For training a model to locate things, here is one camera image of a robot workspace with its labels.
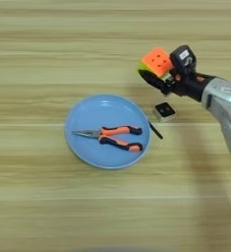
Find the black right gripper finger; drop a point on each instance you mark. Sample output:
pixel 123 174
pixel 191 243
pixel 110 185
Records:
pixel 154 82

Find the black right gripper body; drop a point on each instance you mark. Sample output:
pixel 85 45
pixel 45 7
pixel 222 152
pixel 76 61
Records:
pixel 189 85

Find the colourful puzzle cube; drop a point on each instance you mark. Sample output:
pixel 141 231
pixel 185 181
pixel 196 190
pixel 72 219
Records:
pixel 156 60

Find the small black silver square box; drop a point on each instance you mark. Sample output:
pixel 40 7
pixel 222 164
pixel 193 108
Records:
pixel 164 111

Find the thin black stick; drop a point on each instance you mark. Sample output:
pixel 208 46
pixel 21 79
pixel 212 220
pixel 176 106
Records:
pixel 155 130

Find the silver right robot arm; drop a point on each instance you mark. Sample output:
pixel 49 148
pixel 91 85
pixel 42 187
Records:
pixel 223 108

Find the black box with white label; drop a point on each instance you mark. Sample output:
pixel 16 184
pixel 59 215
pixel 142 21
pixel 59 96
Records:
pixel 183 59

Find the blue round plate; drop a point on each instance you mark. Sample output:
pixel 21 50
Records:
pixel 100 111

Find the orange black needle-nose pliers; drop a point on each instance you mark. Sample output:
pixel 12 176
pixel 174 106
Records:
pixel 118 141

